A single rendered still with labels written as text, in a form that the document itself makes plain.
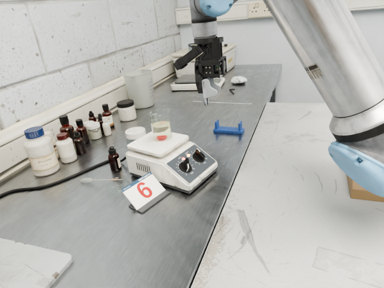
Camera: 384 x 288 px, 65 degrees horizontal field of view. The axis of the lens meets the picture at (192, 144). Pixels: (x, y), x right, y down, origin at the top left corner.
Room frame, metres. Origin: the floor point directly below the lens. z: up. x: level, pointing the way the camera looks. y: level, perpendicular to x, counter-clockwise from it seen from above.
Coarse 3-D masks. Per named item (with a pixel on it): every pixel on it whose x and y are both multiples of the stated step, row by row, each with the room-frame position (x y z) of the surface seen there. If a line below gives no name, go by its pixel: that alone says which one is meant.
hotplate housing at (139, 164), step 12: (192, 144) 0.71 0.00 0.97; (132, 156) 0.68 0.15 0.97; (144, 156) 0.67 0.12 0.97; (168, 156) 0.65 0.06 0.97; (132, 168) 0.69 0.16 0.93; (144, 168) 0.66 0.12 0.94; (156, 168) 0.64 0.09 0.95; (168, 168) 0.62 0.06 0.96; (216, 168) 0.68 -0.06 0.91; (168, 180) 0.62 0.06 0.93; (180, 180) 0.59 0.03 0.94; (204, 180) 0.63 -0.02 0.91
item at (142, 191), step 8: (152, 176) 0.63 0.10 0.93; (136, 184) 0.60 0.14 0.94; (144, 184) 0.60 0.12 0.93; (152, 184) 0.61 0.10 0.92; (128, 192) 0.57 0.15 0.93; (136, 192) 0.58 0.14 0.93; (144, 192) 0.58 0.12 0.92; (152, 192) 0.59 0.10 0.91; (136, 200) 0.56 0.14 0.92; (144, 200) 0.57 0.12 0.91
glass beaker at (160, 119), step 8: (152, 112) 0.74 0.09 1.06; (160, 112) 0.75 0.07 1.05; (168, 112) 0.74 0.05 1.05; (152, 120) 0.71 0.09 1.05; (160, 120) 0.70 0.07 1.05; (168, 120) 0.71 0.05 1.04; (152, 128) 0.72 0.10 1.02; (160, 128) 0.70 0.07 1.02; (168, 128) 0.71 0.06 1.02; (160, 136) 0.70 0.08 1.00; (168, 136) 0.71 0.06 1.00
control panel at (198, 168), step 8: (184, 152) 0.68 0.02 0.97; (192, 152) 0.68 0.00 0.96; (176, 160) 0.64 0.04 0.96; (184, 160) 0.65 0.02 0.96; (192, 160) 0.66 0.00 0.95; (208, 160) 0.67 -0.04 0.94; (176, 168) 0.62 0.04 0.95; (192, 168) 0.63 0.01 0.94; (200, 168) 0.64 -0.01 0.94; (184, 176) 0.60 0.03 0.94; (192, 176) 0.61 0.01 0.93
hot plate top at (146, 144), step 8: (144, 136) 0.75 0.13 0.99; (152, 136) 0.75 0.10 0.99; (176, 136) 0.73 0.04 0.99; (184, 136) 0.72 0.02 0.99; (128, 144) 0.71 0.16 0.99; (136, 144) 0.70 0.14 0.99; (144, 144) 0.70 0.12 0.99; (152, 144) 0.69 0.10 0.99; (160, 144) 0.69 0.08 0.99; (168, 144) 0.68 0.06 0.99; (176, 144) 0.68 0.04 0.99; (144, 152) 0.66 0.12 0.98; (152, 152) 0.65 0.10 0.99; (160, 152) 0.64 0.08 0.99; (168, 152) 0.65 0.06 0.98
